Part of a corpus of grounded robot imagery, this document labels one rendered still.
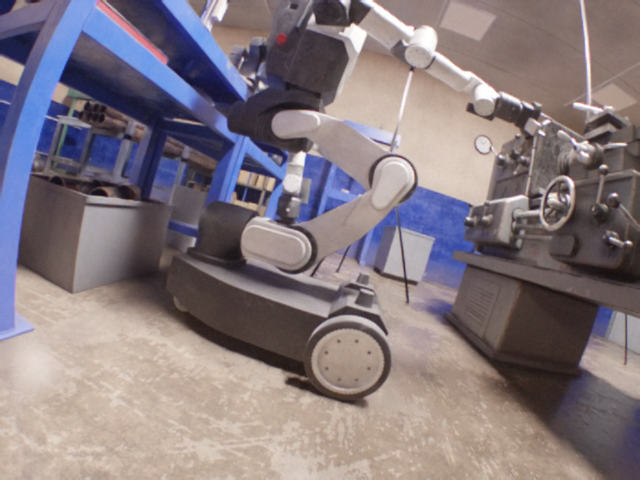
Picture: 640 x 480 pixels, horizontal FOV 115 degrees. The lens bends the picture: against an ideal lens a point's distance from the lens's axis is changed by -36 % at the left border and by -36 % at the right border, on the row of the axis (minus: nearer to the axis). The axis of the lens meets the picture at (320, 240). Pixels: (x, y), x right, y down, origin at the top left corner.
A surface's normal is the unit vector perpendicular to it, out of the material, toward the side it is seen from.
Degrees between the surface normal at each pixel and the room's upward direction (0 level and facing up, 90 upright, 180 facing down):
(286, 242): 90
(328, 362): 90
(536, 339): 90
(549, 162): 90
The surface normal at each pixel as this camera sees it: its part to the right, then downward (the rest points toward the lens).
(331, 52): 0.00, 0.26
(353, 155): -0.12, 0.02
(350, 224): -0.35, 0.36
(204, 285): -0.44, -0.08
